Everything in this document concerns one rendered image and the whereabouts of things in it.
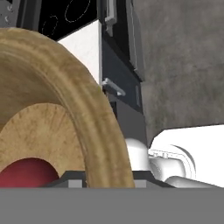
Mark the dark grey drawer front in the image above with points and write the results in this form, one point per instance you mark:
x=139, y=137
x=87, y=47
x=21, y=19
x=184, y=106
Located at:
x=119, y=70

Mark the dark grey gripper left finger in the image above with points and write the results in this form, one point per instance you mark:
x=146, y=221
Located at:
x=65, y=176

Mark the red tomato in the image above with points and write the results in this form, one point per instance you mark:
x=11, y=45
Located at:
x=27, y=173

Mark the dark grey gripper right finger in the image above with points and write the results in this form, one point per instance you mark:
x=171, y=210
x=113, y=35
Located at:
x=148, y=176

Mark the grey cupboard base panel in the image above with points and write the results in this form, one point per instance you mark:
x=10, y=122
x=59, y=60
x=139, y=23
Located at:
x=132, y=125

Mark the black hob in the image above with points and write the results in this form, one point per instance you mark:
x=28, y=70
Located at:
x=62, y=22

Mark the brown wooden bowl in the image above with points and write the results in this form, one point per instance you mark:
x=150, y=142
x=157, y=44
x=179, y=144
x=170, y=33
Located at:
x=73, y=96

